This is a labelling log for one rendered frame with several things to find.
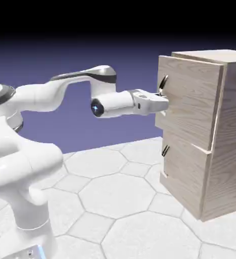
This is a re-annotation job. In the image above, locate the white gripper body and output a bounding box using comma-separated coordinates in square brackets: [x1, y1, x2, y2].
[146, 91, 169, 116]

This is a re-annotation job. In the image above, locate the large light wood cabinet door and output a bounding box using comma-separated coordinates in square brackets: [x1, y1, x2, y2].
[154, 55, 224, 152]

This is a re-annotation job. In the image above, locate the long curved metal handle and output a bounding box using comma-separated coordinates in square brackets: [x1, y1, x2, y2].
[157, 74, 169, 97]

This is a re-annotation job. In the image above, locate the light wood cabinet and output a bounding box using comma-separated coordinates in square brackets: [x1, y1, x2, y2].
[154, 49, 236, 223]

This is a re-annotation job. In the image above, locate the small light wood cabinet door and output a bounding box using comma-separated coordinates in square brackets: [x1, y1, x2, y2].
[159, 129, 212, 220]

